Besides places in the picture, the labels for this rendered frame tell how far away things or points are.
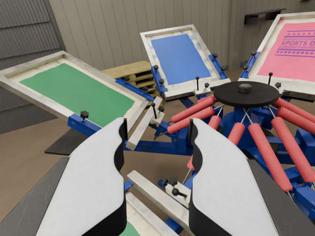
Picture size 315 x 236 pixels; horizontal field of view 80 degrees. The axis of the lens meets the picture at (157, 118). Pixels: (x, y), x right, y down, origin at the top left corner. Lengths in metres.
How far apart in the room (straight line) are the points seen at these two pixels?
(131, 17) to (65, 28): 1.28
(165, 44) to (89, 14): 2.47
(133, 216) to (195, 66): 1.38
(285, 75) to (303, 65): 0.14
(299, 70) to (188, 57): 0.90
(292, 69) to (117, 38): 3.35
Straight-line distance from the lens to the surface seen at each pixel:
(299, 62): 1.90
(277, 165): 0.95
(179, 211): 0.84
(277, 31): 2.20
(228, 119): 1.15
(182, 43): 2.07
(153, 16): 4.59
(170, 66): 1.83
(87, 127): 1.06
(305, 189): 1.01
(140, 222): 0.94
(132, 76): 3.52
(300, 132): 1.32
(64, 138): 1.69
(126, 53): 4.42
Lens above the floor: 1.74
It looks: 30 degrees down
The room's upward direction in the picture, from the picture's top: 8 degrees counter-clockwise
